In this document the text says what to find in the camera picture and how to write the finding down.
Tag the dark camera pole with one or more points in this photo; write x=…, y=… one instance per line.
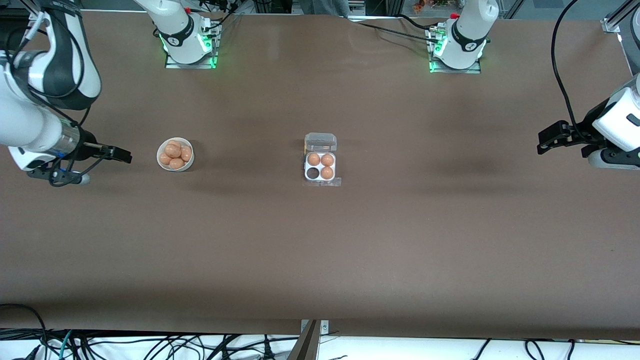
x=306, y=347

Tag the small metal bracket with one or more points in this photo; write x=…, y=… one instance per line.
x=325, y=327

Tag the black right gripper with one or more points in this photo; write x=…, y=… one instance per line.
x=88, y=144

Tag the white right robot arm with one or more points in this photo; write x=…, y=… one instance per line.
x=30, y=125

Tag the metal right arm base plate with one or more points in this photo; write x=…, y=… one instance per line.
x=190, y=66

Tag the aluminium frame corner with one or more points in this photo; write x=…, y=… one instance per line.
x=611, y=25

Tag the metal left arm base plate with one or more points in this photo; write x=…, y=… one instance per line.
x=455, y=71

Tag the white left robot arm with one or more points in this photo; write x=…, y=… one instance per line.
x=467, y=35

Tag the white round bowl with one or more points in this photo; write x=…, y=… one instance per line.
x=161, y=148

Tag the small orange object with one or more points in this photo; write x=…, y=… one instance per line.
x=418, y=6

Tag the clear plastic egg box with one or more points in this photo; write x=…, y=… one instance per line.
x=320, y=142

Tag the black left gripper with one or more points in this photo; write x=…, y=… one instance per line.
x=586, y=132

